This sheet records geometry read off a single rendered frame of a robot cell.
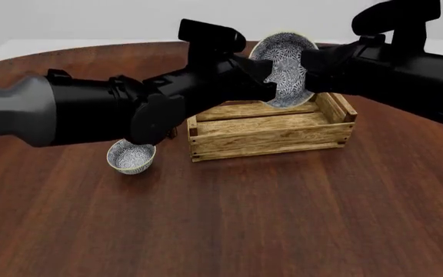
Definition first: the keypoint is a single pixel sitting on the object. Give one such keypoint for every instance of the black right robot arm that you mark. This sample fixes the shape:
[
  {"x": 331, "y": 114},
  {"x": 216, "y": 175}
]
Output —
[{"x": 417, "y": 83}]

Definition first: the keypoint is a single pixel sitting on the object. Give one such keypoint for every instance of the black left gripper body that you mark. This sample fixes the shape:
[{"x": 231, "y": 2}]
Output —
[{"x": 227, "y": 80}]

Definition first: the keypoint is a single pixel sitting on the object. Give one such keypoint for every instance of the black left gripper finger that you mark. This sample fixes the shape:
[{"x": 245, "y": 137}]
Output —
[
  {"x": 256, "y": 69},
  {"x": 260, "y": 92}
]

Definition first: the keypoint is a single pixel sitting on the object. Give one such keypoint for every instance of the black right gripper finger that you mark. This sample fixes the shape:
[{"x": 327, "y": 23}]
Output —
[
  {"x": 325, "y": 82},
  {"x": 321, "y": 57}
]

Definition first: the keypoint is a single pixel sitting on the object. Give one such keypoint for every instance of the grey and black left robot arm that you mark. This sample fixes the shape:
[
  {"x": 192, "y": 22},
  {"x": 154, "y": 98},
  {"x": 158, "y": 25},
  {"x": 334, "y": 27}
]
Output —
[{"x": 90, "y": 109}]

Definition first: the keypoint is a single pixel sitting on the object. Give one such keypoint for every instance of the wooden slat tray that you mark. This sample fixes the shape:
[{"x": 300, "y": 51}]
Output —
[{"x": 267, "y": 132}]

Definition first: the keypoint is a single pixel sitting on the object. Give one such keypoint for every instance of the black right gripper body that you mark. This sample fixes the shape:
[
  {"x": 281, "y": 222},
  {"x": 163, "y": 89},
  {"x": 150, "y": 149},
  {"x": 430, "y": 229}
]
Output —
[{"x": 354, "y": 72}]

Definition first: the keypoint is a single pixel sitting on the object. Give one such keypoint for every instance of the large blue patterned bowl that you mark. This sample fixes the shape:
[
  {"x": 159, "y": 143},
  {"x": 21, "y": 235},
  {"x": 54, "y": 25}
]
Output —
[{"x": 287, "y": 75}]

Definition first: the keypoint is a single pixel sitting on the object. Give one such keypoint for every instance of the small blue patterned bowl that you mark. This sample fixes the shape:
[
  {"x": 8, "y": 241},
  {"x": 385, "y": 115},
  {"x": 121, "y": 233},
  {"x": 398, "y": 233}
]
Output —
[{"x": 131, "y": 160}]

